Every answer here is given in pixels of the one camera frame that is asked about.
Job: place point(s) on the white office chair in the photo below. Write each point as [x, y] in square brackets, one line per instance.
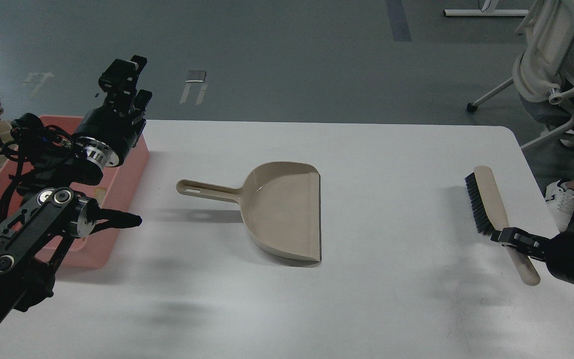
[536, 74]

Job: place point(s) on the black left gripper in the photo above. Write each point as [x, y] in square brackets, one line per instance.
[107, 137]

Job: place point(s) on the beige plastic dustpan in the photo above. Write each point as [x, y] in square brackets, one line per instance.
[280, 204]

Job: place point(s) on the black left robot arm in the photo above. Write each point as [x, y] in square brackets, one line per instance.
[40, 213]

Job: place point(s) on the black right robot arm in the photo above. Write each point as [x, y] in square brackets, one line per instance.
[557, 253]

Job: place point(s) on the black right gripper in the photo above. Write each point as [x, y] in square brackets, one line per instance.
[559, 251]

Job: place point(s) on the silver floor plate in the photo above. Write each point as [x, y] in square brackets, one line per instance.
[196, 76]

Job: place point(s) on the beige hand brush black bristles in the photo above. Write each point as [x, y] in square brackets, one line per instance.
[490, 218]

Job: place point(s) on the pink plastic bin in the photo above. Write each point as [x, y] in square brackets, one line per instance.
[115, 191]

